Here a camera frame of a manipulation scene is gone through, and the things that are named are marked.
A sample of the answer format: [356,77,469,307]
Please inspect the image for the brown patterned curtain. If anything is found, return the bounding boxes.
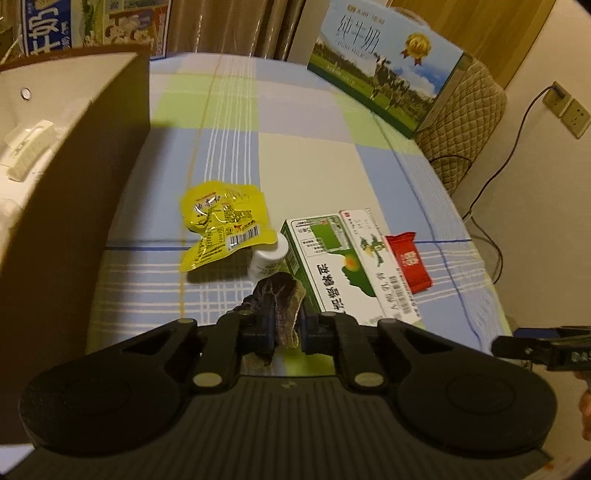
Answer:
[168,0,333,63]

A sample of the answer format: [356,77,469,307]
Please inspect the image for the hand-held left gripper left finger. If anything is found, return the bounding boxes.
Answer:
[85,311,275,393]

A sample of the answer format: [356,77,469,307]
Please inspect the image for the black power cable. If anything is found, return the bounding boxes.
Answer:
[429,85,555,282]

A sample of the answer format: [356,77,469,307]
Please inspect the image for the beige wall socket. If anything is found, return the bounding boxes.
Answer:
[542,82,571,118]
[563,98,591,139]

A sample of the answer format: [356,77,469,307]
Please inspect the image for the red snack packet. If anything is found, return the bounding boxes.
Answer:
[385,232,432,294]

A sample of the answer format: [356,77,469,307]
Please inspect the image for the dark hair scrunchie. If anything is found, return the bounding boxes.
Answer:
[235,272,306,367]

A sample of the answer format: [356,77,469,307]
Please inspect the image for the white hair claw clip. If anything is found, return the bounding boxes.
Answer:
[0,119,58,182]

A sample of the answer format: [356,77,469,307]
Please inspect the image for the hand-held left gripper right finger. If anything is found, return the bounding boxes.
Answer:
[300,311,497,393]

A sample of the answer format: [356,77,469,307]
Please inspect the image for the person's right hand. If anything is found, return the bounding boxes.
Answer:
[573,369,591,441]

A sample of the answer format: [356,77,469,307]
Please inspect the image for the green medicine box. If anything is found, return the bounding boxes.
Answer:
[281,215,377,326]

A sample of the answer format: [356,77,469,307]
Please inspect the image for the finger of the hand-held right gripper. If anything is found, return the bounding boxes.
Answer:
[515,325,591,342]
[492,336,591,371]

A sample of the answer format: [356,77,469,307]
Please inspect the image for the chair with quilted cover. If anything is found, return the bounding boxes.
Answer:
[413,58,508,192]

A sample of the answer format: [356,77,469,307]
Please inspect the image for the tan curtain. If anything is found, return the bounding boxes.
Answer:
[388,0,557,90]

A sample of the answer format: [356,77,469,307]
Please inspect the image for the yellow snack packet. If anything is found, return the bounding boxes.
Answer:
[179,181,278,273]

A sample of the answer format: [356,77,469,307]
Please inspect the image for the white ointment tube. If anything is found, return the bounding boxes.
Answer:
[247,232,289,281]

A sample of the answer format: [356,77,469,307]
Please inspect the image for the white green milk carton case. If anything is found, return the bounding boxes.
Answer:
[307,0,474,139]

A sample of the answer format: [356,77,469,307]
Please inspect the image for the brown cardboard storage box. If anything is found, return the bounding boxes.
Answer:
[0,45,152,446]

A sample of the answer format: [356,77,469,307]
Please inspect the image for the blue milk carton case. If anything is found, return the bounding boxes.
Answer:
[18,0,174,58]

